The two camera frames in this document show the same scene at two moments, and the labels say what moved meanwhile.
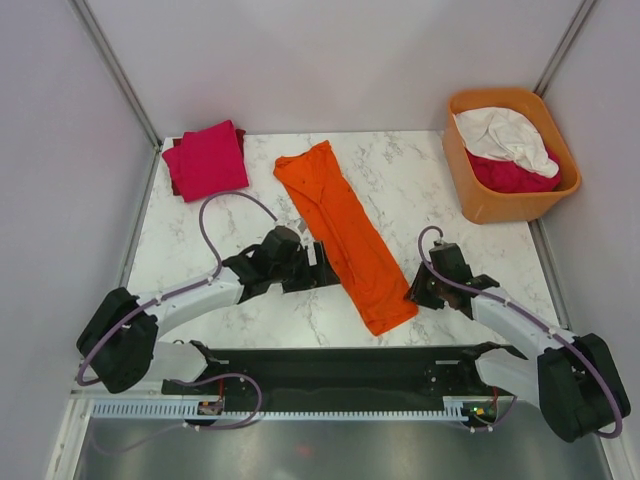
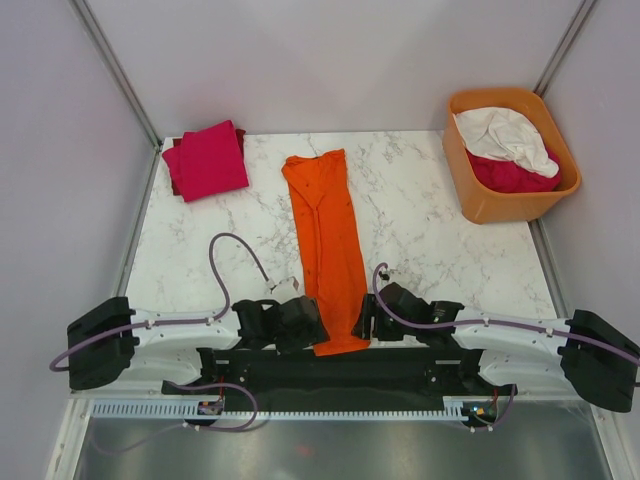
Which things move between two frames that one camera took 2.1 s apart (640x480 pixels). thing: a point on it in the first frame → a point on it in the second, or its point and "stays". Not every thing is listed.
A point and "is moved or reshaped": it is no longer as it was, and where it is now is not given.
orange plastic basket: [507, 159] stays
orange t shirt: [331, 200] is moved or reshaped
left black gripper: [319, 275] → [312, 334]
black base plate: [417, 375] stays
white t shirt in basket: [507, 134] stays
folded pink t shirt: [208, 163] stays
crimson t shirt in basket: [502, 176] stays
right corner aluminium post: [565, 46] stays
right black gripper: [416, 292] → [362, 327]
